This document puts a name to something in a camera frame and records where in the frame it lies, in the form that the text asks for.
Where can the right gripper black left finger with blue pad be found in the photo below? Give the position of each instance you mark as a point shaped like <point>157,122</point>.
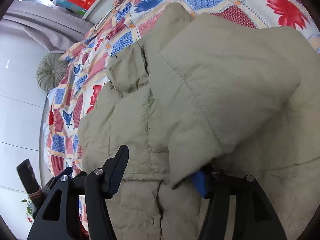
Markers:
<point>75,208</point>

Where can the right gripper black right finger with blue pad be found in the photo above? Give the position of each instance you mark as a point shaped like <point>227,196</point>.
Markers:
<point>238,207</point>

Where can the khaki puffer jacket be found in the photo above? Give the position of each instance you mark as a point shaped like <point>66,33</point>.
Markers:
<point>200,90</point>

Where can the round grey-green pleated cushion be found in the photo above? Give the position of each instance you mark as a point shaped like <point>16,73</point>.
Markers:
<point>51,71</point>

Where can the grey curtain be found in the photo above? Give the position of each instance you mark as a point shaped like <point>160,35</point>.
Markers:
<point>54,28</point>

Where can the teal box on windowsill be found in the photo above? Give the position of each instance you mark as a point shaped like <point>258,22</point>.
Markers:
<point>70,6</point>

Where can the patchwork leaf print bedspread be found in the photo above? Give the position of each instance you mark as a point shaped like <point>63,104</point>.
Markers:
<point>126,23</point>

